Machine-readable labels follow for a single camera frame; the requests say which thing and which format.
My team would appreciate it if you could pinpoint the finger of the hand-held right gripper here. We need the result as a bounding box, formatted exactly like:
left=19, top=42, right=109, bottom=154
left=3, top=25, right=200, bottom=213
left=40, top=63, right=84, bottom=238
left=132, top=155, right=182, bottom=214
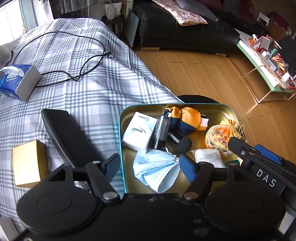
left=228, top=137, right=255, bottom=160
left=254, top=144, right=285, bottom=165

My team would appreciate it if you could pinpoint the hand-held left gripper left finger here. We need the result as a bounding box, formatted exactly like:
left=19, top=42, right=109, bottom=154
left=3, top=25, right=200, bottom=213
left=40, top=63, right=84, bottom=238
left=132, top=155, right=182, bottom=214
left=45, top=153, right=121, bottom=204

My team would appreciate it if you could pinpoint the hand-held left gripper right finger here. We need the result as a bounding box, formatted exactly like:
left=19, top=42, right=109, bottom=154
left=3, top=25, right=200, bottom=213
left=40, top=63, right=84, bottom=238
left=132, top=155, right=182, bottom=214
left=179, top=153, right=243, bottom=201

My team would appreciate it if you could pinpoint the white gauze pack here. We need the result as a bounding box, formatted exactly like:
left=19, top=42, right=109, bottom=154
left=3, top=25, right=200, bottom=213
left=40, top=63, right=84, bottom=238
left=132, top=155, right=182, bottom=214
left=191, top=148, right=228, bottom=168

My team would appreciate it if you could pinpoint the orange drawstring pouch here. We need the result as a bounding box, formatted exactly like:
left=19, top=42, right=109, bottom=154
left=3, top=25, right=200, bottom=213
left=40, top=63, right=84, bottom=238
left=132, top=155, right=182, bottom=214
left=205, top=119, right=248, bottom=158

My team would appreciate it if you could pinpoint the black cylinder with foam tip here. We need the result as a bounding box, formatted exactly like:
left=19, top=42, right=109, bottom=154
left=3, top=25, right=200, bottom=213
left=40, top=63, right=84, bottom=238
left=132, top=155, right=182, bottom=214
left=167, top=131, right=192, bottom=154

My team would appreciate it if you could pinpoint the blue face mask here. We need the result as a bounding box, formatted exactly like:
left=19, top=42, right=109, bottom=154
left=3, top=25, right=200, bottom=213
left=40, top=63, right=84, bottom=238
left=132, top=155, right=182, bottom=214
left=132, top=149, right=181, bottom=194

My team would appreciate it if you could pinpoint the black bottle with clear cap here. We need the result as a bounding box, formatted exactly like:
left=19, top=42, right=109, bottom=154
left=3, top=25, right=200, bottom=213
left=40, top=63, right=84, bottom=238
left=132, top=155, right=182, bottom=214
left=148, top=115, right=171, bottom=151

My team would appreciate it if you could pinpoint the white pocket tissue pack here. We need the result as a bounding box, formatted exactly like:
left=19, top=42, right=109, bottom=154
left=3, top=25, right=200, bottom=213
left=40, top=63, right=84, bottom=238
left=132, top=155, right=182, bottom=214
left=122, top=112, right=159, bottom=151

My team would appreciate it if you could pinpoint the orange and navy plush toy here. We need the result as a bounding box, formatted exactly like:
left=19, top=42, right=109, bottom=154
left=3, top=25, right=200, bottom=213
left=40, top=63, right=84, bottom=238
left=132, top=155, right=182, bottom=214
left=163, top=106, right=210, bottom=135

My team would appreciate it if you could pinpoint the teal metal tin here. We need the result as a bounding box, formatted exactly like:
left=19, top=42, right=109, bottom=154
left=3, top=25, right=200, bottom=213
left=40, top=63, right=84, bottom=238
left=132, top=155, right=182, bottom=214
left=119, top=103, right=243, bottom=194

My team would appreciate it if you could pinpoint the long black box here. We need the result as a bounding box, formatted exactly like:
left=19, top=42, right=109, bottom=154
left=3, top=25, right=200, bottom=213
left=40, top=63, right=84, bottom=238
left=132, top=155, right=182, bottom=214
left=40, top=108, right=108, bottom=193

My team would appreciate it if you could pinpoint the black round stool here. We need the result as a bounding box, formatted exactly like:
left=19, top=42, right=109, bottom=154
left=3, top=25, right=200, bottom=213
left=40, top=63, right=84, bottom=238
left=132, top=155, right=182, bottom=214
left=177, top=94, right=221, bottom=105

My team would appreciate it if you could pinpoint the grey plaid bed sheet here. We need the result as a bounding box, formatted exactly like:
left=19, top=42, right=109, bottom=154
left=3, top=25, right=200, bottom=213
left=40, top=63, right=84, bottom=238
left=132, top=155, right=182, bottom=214
left=0, top=17, right=185, bottom=232

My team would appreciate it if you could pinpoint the glass coffee table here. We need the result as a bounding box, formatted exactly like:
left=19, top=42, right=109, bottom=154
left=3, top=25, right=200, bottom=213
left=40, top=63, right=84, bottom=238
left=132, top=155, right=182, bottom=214
left=235, top=29, right=296, bottom=104

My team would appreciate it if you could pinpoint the gold cardboard box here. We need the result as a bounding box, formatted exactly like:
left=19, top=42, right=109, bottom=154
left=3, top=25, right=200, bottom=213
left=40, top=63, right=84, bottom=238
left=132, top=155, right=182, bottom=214
left=12, top=140, right=49, bottom=188

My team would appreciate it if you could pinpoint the pile of small boxes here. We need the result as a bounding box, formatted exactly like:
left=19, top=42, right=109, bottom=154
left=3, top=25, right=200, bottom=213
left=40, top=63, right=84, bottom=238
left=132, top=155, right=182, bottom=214
left=248, top=34, right=296, bottom=90

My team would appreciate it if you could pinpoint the blue tissue box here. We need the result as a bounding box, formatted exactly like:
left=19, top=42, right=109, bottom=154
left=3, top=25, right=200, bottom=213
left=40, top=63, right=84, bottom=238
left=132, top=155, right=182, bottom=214
left=0, top=64, right=42, bottom=102

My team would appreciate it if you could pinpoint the brown cardboard box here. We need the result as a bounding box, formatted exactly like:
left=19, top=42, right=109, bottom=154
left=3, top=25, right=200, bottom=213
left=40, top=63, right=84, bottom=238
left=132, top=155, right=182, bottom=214
left=266, top=22, right=287, bottom=41

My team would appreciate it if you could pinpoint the dark red pillow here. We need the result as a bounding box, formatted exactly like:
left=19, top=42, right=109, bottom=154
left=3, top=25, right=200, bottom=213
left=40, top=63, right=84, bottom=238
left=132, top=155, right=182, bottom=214
left=239, top=0, right=256, bottom=24

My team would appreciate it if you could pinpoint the grey flat panel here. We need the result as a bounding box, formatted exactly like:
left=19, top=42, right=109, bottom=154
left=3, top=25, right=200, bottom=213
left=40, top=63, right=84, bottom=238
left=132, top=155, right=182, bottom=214
left=125, top=9, right=140, bottom=48

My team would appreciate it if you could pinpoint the black leather sofa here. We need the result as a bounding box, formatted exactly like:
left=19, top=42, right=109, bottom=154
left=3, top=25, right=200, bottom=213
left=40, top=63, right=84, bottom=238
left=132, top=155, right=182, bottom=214
left=133, top=0, right=241, bottom=52

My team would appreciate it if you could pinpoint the floral pillow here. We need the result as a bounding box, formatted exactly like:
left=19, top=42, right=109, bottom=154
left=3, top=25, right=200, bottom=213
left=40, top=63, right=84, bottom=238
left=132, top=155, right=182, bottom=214
left=153, top=0, right=208, bottom=26

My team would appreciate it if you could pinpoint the dark wooden stool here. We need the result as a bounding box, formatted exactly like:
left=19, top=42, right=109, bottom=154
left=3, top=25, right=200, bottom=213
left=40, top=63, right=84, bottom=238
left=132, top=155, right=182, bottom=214
left=101, top=14, right=126, bottom=39

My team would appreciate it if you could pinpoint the grey satin pillow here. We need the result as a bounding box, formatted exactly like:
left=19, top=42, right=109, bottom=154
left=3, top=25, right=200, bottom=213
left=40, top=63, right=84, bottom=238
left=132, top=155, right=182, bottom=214
left=176, top=0, right=219, bottom=22

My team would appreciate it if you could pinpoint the window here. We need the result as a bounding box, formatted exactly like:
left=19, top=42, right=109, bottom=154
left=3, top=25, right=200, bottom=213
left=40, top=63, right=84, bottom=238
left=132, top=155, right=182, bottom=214
left=0, top=0, right=53, bottom=39

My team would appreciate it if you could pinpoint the black cable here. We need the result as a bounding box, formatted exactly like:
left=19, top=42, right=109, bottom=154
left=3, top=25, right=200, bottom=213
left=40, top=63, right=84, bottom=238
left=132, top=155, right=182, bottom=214
left=10, top=31, right=111, bottom=87

